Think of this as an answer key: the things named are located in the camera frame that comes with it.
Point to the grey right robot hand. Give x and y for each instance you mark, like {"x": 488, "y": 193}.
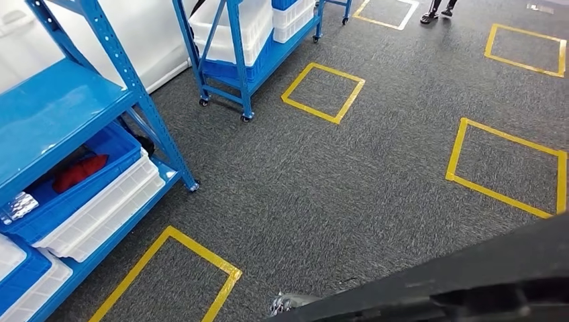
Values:
{"x": 289, "y": 302}

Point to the black plastic plate bracket part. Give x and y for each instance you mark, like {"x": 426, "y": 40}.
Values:
{"x": 489, "y": 275}

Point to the shiny silver metal part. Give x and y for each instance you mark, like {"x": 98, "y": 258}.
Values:
{"x": 20, "y": 206}

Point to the large blue metal shelf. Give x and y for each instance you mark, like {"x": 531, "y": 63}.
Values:
{"x": 53, "y": 102}

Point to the yellow floor tape square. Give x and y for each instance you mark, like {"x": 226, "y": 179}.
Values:
{"x": 524, "y": 66}
{"x": 338, "y": 73}
{"x": 200, "y": 250}

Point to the grey stand with black base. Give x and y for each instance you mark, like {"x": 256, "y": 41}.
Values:
{"x": 146, "y": 145}

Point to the blue wheeled metal rack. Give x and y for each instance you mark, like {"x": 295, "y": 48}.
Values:
{"x": 239, "y": 66}
{"x": 347, "y": 9}

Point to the red cloth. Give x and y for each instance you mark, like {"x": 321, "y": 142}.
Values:
{"x": 80, "y": 173}

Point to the small white plastic bin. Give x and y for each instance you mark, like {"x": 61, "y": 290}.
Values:
{"x": 289, "y": 17}
{"x": 289, "y": 34}

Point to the large white plastic bin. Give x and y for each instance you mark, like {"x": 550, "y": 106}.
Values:
{"x": 253, "y": 26}

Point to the white floor tape square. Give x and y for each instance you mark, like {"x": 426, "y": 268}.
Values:
{"x": 378, "y": 23}

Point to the small blue plastic bin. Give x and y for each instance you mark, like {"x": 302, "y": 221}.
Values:
{"x": 284, "y": 3}

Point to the white car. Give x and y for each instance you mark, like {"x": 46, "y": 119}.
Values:
{"x": 146, "y": 35}

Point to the person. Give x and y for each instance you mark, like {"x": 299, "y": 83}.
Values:
{"x": 426, "y": 17}

